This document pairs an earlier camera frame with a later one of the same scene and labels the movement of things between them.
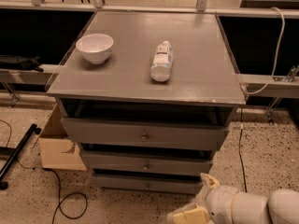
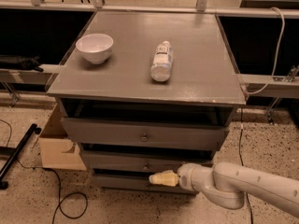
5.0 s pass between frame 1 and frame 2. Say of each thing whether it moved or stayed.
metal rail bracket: stayed
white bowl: stayed
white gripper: moved
